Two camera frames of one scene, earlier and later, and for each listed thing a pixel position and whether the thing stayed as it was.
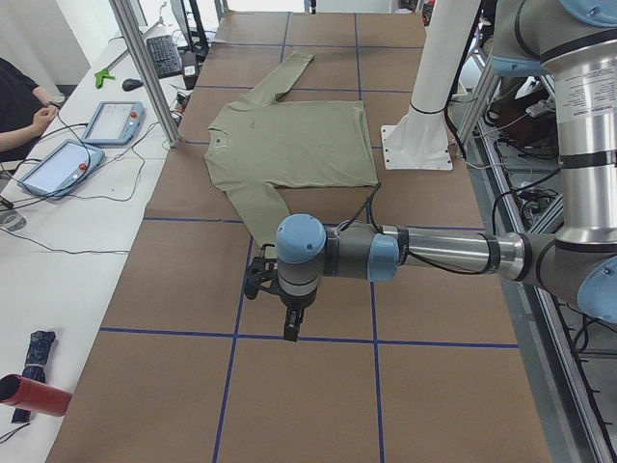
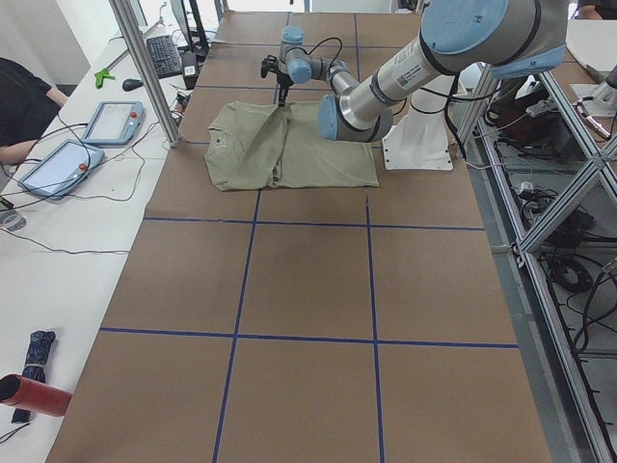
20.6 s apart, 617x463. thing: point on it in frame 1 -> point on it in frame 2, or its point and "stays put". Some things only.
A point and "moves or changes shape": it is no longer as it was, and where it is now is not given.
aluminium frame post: x=124 y=13 stays put
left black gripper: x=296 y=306 -> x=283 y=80
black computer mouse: x=130 y=84 stays put
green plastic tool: x=100 y=75 stays put
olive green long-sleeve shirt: x=260 y=148 moves or changes shape
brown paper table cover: x=187 y=367 stays put
